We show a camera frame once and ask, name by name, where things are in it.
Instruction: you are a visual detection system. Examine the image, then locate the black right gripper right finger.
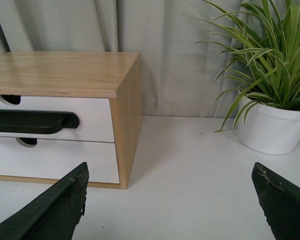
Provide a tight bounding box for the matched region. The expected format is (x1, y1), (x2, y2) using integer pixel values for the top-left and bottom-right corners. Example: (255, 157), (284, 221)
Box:
(251, 162), (300, 240)

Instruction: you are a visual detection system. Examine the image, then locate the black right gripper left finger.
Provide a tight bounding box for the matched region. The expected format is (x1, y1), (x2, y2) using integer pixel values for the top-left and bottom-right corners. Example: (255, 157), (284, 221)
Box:
(0, 162), (89, 240)

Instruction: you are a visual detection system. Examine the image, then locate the white drawer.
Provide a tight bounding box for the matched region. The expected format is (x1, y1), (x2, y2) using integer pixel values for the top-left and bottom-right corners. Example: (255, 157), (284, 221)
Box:
(0, 137), (120, 184)
(0, 96), (114, 143)

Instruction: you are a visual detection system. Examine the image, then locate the black drawer handle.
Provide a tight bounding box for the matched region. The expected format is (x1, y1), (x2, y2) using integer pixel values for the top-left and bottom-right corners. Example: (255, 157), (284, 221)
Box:
(0, 109), (80, 135)

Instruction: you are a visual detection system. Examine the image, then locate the wooden drawer cabinet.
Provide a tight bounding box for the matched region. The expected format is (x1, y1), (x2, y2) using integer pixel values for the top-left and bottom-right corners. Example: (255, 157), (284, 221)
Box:
(0, 51), (142, 189)

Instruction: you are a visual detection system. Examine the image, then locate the white plant pot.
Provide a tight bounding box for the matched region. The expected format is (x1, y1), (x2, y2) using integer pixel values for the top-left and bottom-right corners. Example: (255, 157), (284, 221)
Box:
(235, 96), (300, 155)

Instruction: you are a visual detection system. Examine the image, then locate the grey curtain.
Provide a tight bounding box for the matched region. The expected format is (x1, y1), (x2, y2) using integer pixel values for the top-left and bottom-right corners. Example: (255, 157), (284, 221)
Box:
(0, 0), (237, 118)

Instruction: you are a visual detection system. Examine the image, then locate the green spider plant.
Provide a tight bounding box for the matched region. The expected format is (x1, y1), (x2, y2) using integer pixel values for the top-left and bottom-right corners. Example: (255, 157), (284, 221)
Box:
(195, 0), (300, 133)

